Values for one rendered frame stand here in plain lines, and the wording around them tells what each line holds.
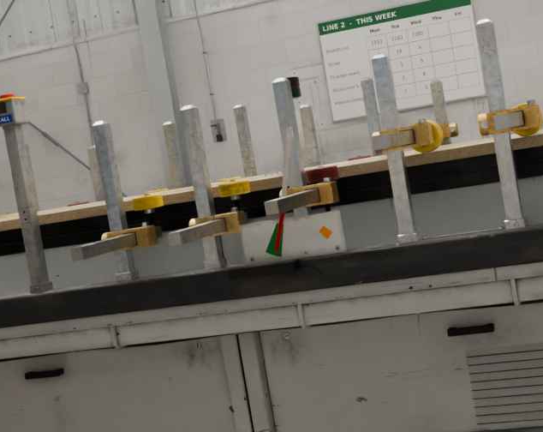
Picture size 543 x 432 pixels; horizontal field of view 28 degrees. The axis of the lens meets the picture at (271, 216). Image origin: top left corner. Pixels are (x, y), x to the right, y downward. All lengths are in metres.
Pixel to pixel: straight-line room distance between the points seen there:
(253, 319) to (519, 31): 7.22
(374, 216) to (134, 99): 8.05
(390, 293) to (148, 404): 0.88
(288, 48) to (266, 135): 0.84
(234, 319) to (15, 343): 0.65
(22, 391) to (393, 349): 1.14
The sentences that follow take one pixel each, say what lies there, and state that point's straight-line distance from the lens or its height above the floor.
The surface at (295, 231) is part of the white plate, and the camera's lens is 2.60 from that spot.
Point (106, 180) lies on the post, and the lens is 2.79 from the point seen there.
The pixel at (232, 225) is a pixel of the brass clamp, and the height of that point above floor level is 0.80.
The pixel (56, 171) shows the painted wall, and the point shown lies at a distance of 11.16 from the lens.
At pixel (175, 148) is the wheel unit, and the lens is 3.90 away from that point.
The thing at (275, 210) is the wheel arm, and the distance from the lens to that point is 2.29.
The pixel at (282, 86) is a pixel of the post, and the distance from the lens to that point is 2.60.
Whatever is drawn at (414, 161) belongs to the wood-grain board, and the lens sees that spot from 2.70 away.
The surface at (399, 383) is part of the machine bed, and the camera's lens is 2.88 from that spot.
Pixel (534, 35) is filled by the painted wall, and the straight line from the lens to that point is 9.68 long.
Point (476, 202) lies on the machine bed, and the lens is 2.73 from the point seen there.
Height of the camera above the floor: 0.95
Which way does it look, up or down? 3 degrees down
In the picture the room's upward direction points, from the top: 10 degrees counter-clockwise
